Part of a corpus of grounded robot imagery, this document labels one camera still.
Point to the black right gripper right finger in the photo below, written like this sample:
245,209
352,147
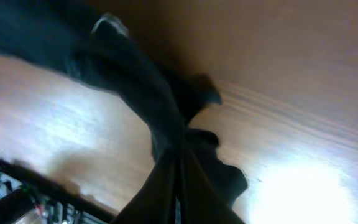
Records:
209,188

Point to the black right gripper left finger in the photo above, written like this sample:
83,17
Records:
155,201

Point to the black Nike t-shirt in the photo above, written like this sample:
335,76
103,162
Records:
95,49

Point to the black table edge rail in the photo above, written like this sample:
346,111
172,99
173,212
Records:
24,192

